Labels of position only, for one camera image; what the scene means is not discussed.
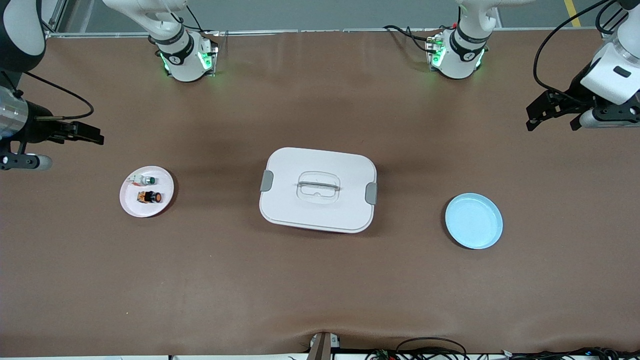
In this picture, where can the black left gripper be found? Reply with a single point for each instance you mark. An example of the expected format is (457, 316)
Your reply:
(573, 91)

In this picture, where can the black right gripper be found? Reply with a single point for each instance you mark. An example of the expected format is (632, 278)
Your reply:
(38, 126)

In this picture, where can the orange push button switch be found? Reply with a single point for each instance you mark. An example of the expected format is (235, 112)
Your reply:
(150, 197)

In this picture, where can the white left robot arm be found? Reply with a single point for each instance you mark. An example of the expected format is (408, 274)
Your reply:
(462, 55)

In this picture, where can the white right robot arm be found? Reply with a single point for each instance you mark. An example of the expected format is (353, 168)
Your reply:
(182, 60)

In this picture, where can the pink round plate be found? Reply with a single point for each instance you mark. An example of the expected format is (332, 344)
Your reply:
(147, 210)

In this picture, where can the light blue round plate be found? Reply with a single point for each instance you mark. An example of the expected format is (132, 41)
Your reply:
(475, 225)

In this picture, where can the grey box latch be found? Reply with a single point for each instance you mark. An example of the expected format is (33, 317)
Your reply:
(266, 181)
(371, 194)

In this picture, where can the white lidded storage box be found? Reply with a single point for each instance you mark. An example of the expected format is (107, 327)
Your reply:
(320, 210)

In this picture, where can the brown table mat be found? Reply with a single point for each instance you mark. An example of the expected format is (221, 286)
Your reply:
(320, 280)

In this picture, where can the green push button switch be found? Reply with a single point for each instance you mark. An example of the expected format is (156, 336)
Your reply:
(148, 180)

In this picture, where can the aluminium frame corner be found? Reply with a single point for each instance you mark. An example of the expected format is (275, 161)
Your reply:
(59, 15)
(605, 31)

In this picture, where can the metal post with clamp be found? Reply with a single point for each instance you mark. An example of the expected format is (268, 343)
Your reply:
(320, 347)

